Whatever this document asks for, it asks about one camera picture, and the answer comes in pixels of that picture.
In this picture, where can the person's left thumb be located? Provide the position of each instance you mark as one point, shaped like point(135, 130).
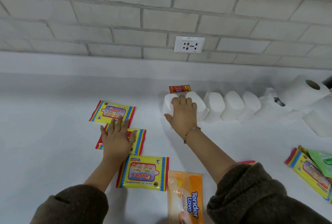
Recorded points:
point(132, 136)

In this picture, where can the orange wipes packet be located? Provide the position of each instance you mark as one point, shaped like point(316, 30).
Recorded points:
point(185, 195)

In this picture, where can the person's left hand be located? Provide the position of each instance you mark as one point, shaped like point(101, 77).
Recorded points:
point(116, 146)

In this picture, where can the green wipes packet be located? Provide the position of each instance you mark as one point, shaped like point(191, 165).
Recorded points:
point(323, 161)

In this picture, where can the person's right hand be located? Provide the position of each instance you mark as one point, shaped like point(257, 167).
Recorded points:
point(184, 117)

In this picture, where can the white wall socket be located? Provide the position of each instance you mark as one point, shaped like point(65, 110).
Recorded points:
point(189, 45)

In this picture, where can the person's right little finger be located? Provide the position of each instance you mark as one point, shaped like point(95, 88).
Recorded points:
point(194, 107)

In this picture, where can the person's brown right sleeve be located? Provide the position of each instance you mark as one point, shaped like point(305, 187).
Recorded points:
point(254, 198)

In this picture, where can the dark round object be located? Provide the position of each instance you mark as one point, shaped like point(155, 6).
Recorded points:
point(328, 81)

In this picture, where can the person's right middle finger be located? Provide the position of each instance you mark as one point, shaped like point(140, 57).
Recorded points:
point(182, 101)

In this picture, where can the person's right thumb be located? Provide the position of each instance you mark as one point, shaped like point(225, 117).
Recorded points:
point(169, 119)

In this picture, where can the person's left forearm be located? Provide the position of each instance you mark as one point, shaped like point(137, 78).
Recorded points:
point(109, 173)

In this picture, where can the person's brown left sleeve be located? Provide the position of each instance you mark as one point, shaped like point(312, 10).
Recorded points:
point(75, 205)

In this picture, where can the white toilet paper roll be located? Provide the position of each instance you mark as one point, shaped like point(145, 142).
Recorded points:
point(167, 103)

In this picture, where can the row of white toilet rolls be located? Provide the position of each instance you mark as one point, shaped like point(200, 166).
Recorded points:
point(259, 107)

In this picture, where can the person's right forearm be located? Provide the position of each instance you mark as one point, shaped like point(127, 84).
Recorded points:
point(210, 156)

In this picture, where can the person's left middle finger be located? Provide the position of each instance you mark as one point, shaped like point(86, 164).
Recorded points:
point(119, 124)

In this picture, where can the person's left little finger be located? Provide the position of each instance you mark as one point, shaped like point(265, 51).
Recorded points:
point(104, 133)

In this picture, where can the person's brown sleeve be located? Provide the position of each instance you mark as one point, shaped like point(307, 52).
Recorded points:
point(75, 205)
point(254, 198)

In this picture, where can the small red box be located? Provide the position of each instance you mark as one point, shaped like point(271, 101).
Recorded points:
point(179, 89)

